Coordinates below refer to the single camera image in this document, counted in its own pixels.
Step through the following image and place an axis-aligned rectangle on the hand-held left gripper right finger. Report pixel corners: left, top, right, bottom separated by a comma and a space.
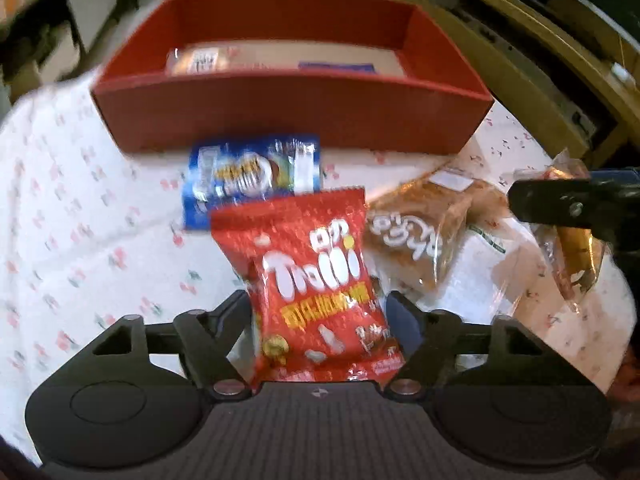
382, 290, 548, 403

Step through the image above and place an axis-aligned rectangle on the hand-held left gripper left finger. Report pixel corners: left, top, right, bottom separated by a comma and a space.
92, 290, 252, 402

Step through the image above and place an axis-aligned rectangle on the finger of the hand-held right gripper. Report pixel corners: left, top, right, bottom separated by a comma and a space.
507, 167, 640, 242

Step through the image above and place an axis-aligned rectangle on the golden snack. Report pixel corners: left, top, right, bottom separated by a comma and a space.
532, 152, 607, 307

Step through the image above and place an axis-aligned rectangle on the red gummy candy packet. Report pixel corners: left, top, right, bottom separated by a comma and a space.
209, 187, 405, 392

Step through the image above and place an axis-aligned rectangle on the brown bread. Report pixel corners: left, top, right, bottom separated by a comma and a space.
365, 165, 523, 311

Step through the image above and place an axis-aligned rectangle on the blue snack packet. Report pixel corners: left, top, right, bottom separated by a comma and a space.
182, 134, 322, 231

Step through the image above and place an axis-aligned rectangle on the red cardboard box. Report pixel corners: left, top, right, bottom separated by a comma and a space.
91, 0, 495, 156

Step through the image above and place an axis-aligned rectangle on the small bread packet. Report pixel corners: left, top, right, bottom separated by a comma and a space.
167, 44, 237, 77

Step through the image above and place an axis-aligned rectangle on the cherry print tablecloth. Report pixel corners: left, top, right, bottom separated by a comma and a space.
0, 75, 637, 463

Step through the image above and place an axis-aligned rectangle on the yellow wooden frame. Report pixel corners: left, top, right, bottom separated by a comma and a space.
420, 0, 640, 163

